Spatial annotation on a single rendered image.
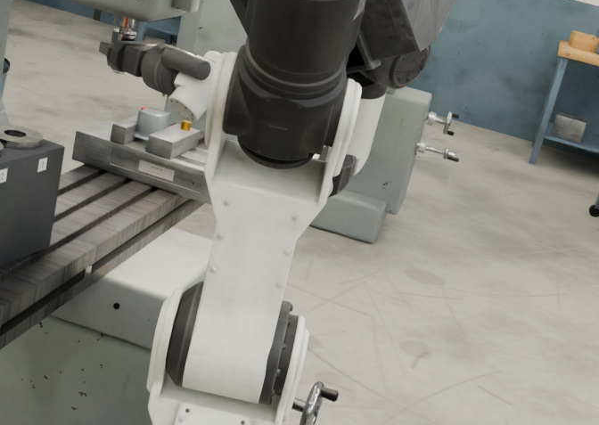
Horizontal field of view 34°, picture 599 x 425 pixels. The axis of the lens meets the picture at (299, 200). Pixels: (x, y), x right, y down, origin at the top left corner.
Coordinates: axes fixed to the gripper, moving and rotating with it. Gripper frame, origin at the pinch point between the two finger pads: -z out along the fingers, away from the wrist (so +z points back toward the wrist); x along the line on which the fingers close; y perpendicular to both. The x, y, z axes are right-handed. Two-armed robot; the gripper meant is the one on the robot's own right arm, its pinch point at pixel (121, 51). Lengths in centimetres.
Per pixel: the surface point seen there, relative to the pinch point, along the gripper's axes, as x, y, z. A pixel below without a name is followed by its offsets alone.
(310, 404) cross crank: -18, 58, 50
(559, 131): -566, 93, -146
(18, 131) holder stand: 30.1, 10.8, 12.3
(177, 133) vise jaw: -23.5, 19.4, -4.4
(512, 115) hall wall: -618, 103, -212
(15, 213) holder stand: 34.7, 21.7, 20.6
